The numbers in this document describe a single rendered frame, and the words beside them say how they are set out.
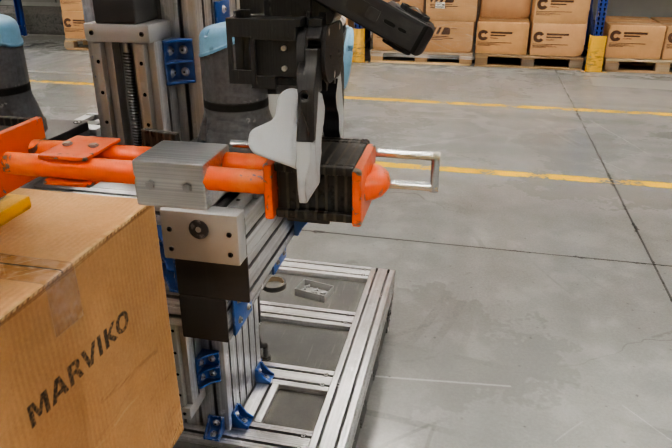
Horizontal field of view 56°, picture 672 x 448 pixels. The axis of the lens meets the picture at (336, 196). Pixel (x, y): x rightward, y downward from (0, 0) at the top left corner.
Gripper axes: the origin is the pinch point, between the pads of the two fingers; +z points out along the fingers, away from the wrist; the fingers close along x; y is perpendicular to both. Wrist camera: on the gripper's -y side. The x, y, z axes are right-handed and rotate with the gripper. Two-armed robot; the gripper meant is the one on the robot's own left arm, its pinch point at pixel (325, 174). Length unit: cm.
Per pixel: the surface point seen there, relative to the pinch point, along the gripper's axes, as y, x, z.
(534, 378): -40, -136, 119
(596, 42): -140, -699, 82
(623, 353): -73, -158, 119
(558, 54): -103, -713, 98
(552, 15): -92, -713, 55
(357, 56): 127, -700, 106
